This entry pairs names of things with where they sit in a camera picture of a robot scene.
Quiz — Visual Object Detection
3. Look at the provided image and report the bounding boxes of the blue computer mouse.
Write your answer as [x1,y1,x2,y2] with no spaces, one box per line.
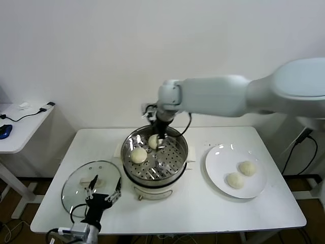
[0,125,13,140]

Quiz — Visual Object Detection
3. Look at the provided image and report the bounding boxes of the white side table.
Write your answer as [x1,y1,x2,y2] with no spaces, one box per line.
[0,103,55,221]

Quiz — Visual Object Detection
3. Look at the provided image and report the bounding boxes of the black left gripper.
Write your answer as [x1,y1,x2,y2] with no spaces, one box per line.
[84,174,122,226]

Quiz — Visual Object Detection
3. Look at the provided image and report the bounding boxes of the round white plate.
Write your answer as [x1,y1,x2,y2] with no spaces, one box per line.
[204,143,268,199]

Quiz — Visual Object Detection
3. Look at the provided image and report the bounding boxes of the white cable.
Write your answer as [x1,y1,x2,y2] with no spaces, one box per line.
[279,131,307,156]

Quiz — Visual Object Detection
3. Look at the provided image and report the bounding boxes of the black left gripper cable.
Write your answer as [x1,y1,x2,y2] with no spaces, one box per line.
[69,203,88,224]

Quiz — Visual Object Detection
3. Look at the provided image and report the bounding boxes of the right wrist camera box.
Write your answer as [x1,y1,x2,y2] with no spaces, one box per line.
[141,103,157,119]

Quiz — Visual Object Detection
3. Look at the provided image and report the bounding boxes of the white steamed baozi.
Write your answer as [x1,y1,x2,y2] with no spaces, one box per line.
[238,161,256,176]
[148,134,161,150]
[131,147,148,164]
[225,172,244,189]

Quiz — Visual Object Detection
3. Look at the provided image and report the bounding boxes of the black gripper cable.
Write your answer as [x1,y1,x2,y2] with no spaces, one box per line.
[175,111,192,138]
[69,203,88,224]

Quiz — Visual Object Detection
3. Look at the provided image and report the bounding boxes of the white table with foot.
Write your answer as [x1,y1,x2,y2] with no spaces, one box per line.
[291,127,325,201]

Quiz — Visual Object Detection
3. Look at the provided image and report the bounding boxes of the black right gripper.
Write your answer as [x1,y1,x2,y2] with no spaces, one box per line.
[153,119,174,151]

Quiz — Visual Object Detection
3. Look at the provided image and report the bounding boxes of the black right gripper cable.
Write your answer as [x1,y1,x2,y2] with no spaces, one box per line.
[175,111,192,138]

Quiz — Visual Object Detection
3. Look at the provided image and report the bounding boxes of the steel perforated steamer basket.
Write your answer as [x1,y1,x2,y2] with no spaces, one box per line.
[120,124,189,182]

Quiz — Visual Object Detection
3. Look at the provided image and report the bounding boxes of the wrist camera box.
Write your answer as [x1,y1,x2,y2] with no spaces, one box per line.
[141,103,157,119]
[57,222,91,237]

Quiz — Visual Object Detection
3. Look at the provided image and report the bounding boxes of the round glass pot lid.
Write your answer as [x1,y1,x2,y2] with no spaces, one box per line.
[60,160,122,217]

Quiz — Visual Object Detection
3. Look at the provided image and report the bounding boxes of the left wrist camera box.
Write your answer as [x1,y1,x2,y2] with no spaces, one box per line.
[57,222,91,237]

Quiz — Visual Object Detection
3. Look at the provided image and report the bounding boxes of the black cable with adapter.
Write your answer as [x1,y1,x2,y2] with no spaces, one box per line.
[0,102,55,123]

